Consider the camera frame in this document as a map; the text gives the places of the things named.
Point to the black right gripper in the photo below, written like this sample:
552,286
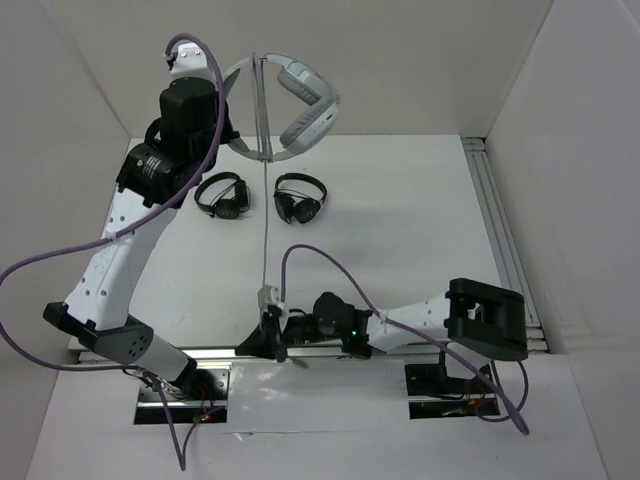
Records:
267,340

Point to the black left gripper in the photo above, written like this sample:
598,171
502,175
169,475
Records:
228,131

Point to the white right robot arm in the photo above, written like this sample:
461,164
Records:
481,323

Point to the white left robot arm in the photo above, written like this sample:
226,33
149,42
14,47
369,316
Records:
96,312

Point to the black headphones with silver band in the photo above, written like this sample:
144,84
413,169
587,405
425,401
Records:
228,204

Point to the black headphones with thin band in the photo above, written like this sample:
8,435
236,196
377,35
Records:
299,207

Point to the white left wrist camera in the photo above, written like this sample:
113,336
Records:
188,61

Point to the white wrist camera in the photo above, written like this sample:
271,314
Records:
188,61
269,297

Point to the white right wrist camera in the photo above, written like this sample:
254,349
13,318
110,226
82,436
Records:
269,297

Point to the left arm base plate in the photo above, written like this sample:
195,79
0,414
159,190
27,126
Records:
206,401

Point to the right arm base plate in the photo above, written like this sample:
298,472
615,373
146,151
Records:
432,395

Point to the aluminium side rail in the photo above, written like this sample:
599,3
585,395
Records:
507,258

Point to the aluminium front rail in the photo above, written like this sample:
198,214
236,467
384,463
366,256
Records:
310,352

